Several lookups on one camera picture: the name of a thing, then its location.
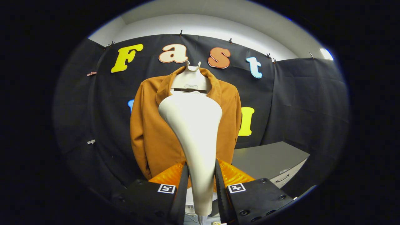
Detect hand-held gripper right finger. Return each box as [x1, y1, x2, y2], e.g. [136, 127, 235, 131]
[214, 158, 296, 224]

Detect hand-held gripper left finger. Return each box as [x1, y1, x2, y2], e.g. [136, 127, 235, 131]
[111, 161, 190, 225]

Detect white garment steamer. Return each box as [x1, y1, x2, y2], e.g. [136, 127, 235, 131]
[158, 94, 223, 225]

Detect orange-brown button shirt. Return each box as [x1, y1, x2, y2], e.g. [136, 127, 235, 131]
[130, 66, 242, 181]

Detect grey cabinet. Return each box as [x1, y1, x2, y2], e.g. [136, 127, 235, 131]
[232, 141, 310, 189]

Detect white mannequin torso form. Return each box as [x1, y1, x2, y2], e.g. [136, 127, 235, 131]
[170, 61, 219, 216]

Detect black backdrop cloth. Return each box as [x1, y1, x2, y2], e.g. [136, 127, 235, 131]
[53, 34, 350, 200]

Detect small ceiling light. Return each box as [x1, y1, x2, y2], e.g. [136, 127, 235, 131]
[319, 48, 334, 61]

